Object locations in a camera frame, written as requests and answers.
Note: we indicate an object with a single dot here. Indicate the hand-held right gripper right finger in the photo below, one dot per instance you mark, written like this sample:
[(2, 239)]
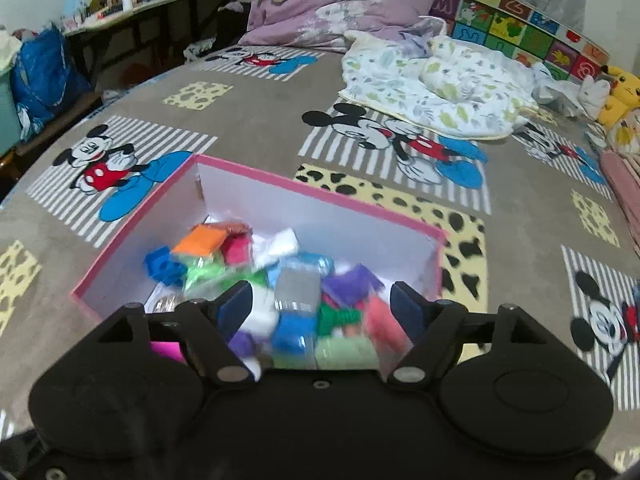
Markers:
[(407, 310)]

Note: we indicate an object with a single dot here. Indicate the pink cardboard box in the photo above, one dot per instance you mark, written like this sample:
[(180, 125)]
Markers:
[(325, 215)]

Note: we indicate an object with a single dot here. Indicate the leaf print blanket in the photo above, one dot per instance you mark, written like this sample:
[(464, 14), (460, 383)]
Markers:
[(440, 95)]

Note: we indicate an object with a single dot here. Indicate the pale green container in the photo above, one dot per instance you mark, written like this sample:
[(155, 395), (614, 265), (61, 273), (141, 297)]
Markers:
[(9, 110)]

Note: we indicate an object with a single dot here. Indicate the brown wooden furniture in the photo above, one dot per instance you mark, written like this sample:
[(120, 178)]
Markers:
[(65, 115)]

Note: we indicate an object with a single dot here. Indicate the lilac patterned cloth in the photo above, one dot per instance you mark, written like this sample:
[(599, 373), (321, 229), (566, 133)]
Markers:
[(425, 30)]

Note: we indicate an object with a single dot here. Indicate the purple floral quilt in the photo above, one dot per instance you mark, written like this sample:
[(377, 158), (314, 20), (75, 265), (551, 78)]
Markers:
[(340, 5)]

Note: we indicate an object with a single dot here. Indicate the colourful alphabet foam mat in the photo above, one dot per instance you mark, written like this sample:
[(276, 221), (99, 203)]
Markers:
[(500, 25)]

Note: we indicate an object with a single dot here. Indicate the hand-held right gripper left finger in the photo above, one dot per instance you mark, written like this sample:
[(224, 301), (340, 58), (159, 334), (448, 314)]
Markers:
[(235, 310)]

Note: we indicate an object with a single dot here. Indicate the blue bag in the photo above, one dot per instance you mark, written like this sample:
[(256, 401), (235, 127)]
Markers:
[(45, 75)]

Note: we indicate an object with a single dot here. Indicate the pile of colourful clay packets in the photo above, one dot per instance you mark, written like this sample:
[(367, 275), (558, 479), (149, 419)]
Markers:
[(350, 285)]

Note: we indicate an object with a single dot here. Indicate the grey clay packet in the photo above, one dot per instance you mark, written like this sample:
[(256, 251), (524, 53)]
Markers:
[(297, 287)]

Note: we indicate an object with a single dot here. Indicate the yellow plush toy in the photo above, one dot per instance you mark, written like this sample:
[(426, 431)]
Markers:
[(622, 90)]

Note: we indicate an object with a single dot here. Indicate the white plush toy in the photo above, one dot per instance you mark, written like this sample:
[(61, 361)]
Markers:
[(592, 97)]

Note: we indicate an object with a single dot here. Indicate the cartoon mouse printed blanket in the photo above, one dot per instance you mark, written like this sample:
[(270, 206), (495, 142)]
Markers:
[(250, 125)]

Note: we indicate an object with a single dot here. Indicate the white crumpled bag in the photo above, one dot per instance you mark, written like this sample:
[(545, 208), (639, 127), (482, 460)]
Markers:
[(200, 50)]

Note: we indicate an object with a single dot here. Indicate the pink dotted blanket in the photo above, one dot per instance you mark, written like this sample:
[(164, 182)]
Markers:
[(625, 180)]

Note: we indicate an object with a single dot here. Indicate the yellow printed cushion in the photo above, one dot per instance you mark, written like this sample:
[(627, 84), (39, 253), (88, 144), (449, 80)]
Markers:
[(625, 132)]

